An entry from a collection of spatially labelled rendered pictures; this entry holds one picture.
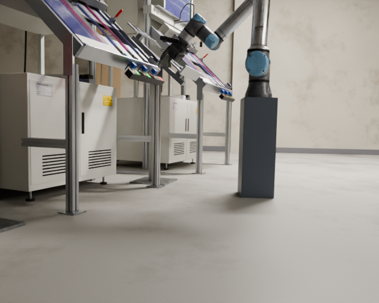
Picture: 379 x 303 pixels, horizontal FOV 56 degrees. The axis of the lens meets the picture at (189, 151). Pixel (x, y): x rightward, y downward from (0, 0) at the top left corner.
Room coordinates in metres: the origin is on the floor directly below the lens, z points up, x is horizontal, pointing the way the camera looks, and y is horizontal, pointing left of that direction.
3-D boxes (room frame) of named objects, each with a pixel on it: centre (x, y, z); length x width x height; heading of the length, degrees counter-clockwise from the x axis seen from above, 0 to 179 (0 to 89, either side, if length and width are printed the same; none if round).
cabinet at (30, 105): (2.11, 0.91, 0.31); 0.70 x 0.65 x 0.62; 156
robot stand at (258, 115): (2.01, -0.38, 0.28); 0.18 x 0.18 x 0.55; 89
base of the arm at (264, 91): (2.01, -0.38, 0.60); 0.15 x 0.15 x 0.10
